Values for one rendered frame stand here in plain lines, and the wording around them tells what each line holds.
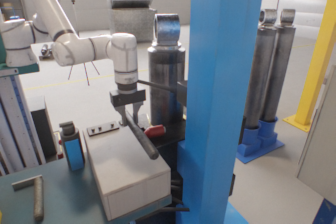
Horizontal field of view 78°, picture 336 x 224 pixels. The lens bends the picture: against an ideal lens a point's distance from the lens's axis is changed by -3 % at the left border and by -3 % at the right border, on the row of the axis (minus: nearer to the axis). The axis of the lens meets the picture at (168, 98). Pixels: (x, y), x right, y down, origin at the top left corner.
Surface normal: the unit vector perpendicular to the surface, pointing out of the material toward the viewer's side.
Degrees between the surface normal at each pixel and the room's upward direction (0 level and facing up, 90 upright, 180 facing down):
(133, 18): 90
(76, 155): 90
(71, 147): 90
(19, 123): 90
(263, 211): 0
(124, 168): 0
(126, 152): 0
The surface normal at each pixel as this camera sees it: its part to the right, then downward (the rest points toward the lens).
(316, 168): -0.88, 0.20
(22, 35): 0.68, 0.30
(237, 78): 0.48, 0.37
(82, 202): 0.00, -0.91
